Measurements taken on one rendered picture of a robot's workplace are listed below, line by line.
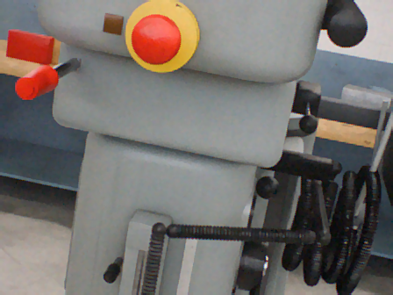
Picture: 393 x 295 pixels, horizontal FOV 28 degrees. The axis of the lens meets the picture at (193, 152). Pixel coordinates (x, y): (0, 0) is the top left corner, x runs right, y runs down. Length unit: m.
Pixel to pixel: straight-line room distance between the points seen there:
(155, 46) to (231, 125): 0.18
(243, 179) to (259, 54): 0.22
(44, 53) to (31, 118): 0.85
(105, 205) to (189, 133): 0.14
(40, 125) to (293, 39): 4.87
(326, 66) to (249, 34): 4.47
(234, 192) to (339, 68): 4.31
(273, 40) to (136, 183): 0.26
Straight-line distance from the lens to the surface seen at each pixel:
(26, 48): 4.83
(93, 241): 0.89
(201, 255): 0.87
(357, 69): 5.14
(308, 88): 0.97
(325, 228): 0.80
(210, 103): 0.78
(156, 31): 0.63
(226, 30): 0.67
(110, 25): 0.68
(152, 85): 0.78
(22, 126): 5.56
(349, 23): 0.70
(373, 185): 1.16
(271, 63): 0.68
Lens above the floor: 1.86
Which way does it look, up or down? 16 degrees down
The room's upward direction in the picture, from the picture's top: 10 degrees clockwise
